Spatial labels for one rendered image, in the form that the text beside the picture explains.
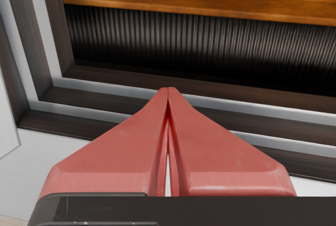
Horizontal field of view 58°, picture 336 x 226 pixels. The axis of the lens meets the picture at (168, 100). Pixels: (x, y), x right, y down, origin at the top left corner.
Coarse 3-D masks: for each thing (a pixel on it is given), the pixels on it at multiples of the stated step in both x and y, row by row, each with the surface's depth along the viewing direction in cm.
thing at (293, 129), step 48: (0, 0) 14; (48, 0) 15; (0, 48) 14; (48, 48) 17; (48, 96) 17; (96, 96) 17; (144, 96) 17; (192, 96) 16; (240, 96) 16; (288, 96) 16; (288, 144) 14
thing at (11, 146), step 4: (0, 140) 17; (4, 140) 17; (8, 140) 17; (0, 144) 17; (4, 144) 17; (8, 144) 17; (12, 144) 17; (16, 144) 17; (20, 144) 17; (0, 148) 17; (4, 148) 17; (8, 148) 17; (12, 148) 17; (16, 148) 17; (0, 152) 17; (4, 152) 17; (8, 152) 17; (0, 156) 18; (4, 156) 18
